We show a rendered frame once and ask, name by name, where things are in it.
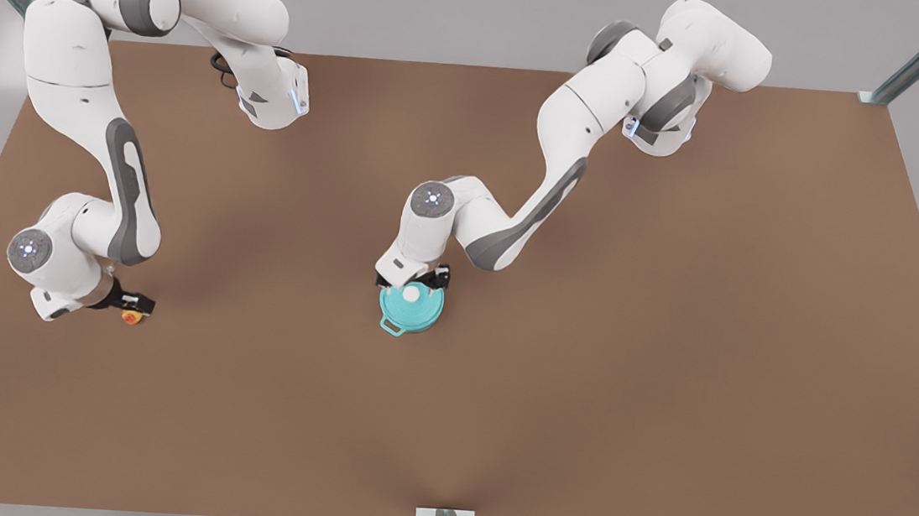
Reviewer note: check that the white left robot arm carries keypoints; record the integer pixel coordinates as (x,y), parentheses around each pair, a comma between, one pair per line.
(583,110)

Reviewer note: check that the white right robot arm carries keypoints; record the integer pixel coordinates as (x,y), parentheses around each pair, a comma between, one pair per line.
(73,69)

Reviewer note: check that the orange yellow potato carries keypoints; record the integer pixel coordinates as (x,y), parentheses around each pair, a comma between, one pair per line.
(132,317)

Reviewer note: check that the teal cooking pot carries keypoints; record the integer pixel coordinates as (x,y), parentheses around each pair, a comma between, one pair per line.
(396,322)

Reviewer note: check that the teal pot lid white knob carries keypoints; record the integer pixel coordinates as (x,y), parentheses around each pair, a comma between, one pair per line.
(415,303)

